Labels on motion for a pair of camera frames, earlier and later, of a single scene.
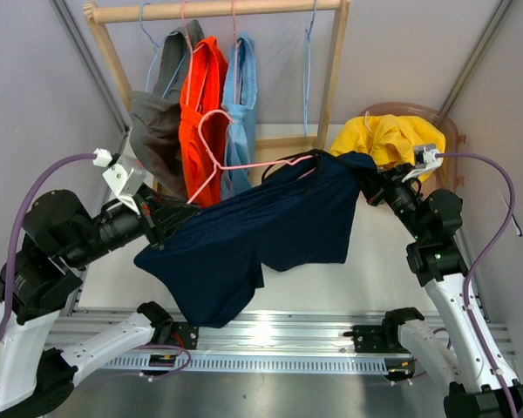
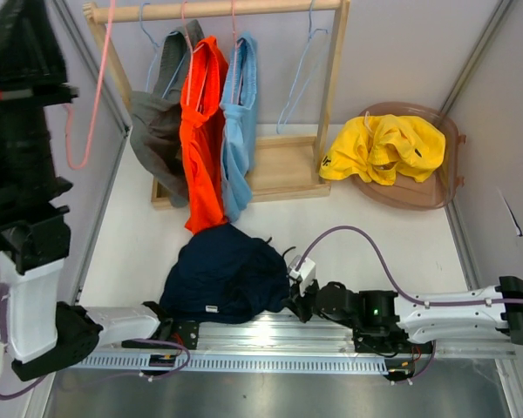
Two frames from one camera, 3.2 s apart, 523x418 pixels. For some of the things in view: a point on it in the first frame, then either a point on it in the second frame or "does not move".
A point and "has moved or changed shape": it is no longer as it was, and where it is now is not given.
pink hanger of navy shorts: [218, 166] -> [72, 165]
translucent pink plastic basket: [445, 178] does not move
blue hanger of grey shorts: [156, 52] does not move
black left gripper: [158, 224] -> [20, 51]
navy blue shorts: [214, 255] has moved or changed shape
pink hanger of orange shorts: [191, 69] does not move
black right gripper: [379, 185] -> [297, 303]
